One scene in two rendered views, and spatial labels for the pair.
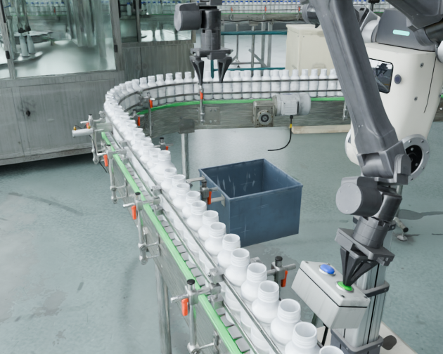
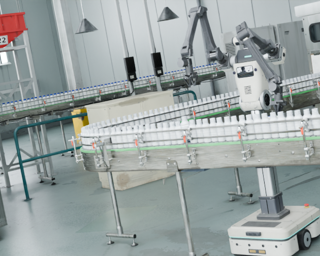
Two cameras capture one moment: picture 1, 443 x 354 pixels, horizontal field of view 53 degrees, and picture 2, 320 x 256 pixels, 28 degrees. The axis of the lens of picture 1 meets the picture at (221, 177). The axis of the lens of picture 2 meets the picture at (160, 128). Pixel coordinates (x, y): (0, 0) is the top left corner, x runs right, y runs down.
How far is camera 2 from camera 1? 364 cm
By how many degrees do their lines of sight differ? 32
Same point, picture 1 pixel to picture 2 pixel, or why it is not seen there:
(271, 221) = not seen: hidden behind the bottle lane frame
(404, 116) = (261, 82)
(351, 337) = (270, 191)
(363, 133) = (267, 72)
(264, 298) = (264, 115)
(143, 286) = not seen: outside the picture
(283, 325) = (273, 117)
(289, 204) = not seen: hidden behind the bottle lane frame
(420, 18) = (262, 45)
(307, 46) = (114, 115)
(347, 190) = (271, 85)
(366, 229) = (278, 96)
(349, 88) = (260, 62)
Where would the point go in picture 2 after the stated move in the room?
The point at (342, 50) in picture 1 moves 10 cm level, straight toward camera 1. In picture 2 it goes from (256, 53) to (262, 52)
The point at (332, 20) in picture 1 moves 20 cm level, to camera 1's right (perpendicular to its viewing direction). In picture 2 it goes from (252, 46) to (275, 42)
